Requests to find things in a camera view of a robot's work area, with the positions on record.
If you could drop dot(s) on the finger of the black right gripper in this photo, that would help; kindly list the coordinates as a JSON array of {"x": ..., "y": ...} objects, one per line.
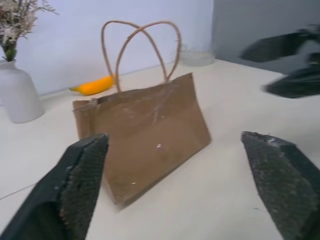
[
  {"x": 295, "y": 85},
  {"x": 275, "y": 47}
]

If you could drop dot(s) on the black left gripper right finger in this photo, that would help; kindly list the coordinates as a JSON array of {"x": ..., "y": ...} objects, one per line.
[{"x": 285, "y": 185}]

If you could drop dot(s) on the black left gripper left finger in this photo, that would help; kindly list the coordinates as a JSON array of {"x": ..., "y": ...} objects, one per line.
[{"x": 62, "y": 190}]

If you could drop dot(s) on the clear glass bowl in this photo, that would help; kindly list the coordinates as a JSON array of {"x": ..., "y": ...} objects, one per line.
[{"x": 197, "y": 56}]

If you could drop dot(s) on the white ceramic vase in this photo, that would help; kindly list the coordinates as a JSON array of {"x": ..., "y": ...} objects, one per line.
[{"x": 17, "y": 95}]

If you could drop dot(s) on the yellow banana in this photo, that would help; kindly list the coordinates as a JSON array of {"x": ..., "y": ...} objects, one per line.
[{"x": 96, "y": 85}]

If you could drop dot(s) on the dried flower bouquet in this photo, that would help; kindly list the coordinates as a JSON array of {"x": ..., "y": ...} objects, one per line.
[{"x": 15, "y": 22}]

